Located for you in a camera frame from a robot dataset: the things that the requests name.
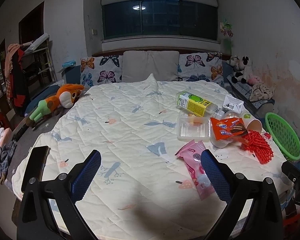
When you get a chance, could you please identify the clear jelly cup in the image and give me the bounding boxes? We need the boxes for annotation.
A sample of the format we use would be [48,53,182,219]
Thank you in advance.
[210,135,233,148]
[222,111,241,119]

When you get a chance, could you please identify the pink snack wrapper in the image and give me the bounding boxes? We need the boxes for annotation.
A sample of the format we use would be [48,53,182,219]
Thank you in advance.
[175,140,215,200]

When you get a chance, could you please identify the green plastic basket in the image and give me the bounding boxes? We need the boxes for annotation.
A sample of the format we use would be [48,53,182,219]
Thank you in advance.
[265,112,300,162]

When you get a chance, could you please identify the orange snack wrapper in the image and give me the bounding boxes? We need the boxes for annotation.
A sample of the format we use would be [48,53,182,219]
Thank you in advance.
[210,118,248,140]

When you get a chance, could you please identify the red foam fruit net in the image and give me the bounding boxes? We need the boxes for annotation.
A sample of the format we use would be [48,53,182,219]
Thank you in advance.
[241,130,274,164]

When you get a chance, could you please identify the clear plastic tray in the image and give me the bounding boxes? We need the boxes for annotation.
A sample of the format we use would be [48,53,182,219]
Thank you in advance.
[177,115,211,142]

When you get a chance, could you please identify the white paper cup green logo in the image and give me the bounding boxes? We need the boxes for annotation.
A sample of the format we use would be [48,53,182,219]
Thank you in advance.
[241,111,262,133]

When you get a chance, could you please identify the green yellow drink bottle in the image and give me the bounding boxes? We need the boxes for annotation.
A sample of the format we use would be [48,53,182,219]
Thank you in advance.
[175,91,225,119]

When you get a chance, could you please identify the white small carton box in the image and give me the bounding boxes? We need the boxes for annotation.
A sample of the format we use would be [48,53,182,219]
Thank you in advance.
[222,95,244,114]

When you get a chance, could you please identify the white quilted bed cover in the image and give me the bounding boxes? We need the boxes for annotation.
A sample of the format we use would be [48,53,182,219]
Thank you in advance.
[12,73,294,240]

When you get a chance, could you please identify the grey crumpled cloth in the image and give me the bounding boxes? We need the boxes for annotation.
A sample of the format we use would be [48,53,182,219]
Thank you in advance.
[0,140,17,185]

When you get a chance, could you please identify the orange fox plush toy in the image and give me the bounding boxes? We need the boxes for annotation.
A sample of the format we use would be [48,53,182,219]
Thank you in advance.
[26,83,84,127]

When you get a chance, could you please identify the spotted beige cloth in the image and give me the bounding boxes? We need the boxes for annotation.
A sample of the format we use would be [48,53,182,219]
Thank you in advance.
[249,83,275,102]

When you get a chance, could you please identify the pink plush toy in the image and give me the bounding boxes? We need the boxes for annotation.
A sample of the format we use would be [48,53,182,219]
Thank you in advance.
[247,75,263,86]

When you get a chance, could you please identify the black white cow plush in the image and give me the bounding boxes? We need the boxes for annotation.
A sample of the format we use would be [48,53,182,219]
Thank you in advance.
[229,56,252,83]

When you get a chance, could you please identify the red stool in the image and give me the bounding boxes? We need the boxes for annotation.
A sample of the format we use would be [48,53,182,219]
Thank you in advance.
[0,112,12,129]

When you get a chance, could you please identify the right butterfly pillow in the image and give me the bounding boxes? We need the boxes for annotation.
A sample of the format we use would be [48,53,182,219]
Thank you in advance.
[178,52,224,86]

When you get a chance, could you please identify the butterfly pillow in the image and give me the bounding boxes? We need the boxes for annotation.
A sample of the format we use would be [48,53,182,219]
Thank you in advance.
[80,55,123,88]
[178,52,224,86]

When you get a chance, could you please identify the left butterfly pillow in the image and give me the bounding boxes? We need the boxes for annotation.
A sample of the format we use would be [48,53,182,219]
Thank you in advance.
[80,55,123,88]

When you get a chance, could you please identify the clothes rack with clothes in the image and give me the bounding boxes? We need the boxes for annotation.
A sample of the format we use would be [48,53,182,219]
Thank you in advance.
[4,33,57,116]

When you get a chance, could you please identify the grey pillow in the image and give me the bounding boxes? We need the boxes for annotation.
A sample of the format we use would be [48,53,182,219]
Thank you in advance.
[122,50,179,82]

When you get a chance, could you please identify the hanging flower decoration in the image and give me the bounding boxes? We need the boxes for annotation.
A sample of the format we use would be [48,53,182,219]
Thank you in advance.
[219,20,234,50]

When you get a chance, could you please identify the dark window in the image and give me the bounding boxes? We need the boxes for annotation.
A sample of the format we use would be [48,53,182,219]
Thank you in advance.
[102,0,218,41]

